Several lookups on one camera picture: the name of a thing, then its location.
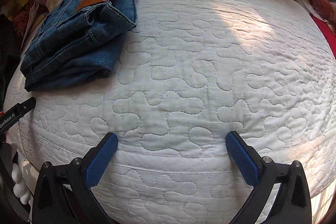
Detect blue denim jeans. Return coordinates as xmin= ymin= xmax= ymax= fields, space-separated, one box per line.
xmin=21 ymin=0 xmax=137 ymax=92

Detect white gloved hand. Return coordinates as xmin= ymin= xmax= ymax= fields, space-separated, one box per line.
xmin=10 ymin=143 xmax=31 ymax=205

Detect white quilted mattress cover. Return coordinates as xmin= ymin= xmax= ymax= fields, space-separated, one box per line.
xmin=8 ymin=0 xmax=335 ymax=223

